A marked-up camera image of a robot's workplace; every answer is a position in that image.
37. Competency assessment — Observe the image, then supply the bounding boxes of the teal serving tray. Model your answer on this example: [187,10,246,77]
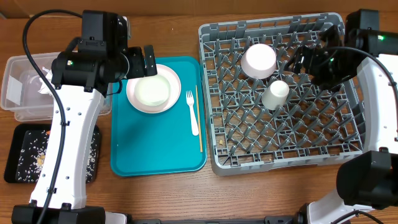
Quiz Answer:
[110,56,207,177]

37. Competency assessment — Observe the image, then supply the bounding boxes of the white tissue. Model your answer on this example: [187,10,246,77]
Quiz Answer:
[37,67,57,95]

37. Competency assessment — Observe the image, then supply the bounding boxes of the pink bowl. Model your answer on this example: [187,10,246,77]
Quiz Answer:
[241,44,276,79]

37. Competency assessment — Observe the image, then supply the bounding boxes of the white paper cup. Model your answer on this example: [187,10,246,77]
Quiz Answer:
[262,80,290,110]

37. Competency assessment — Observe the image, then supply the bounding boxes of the large pink plate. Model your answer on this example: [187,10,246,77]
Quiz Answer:
[126,64,182,113]

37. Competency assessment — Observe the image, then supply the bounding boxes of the rice and peanuts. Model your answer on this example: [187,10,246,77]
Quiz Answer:
[15,129,102,183]

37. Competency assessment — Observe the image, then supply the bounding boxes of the black tray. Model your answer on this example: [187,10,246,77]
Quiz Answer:
[4,123,100,183]

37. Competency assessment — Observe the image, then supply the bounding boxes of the grey dishwasher rack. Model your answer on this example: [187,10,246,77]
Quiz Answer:
[198,12,365,176]

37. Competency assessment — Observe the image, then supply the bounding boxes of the small white plate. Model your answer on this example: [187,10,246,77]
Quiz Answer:
[135,75,170,106]

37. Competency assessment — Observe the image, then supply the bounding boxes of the clear plastic bin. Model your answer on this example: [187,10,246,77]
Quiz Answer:
[0,52,113,123]

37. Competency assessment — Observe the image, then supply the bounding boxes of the wooden chopstick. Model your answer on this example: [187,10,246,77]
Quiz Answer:
[195,85,203,153]

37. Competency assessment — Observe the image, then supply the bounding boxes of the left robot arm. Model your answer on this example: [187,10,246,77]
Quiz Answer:
[11,10,157,223]

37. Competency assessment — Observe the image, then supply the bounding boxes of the white plastic fork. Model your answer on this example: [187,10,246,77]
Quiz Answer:
[186,90,199,136]

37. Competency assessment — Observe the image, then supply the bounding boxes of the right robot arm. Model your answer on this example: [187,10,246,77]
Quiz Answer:
[284,9,397,223]

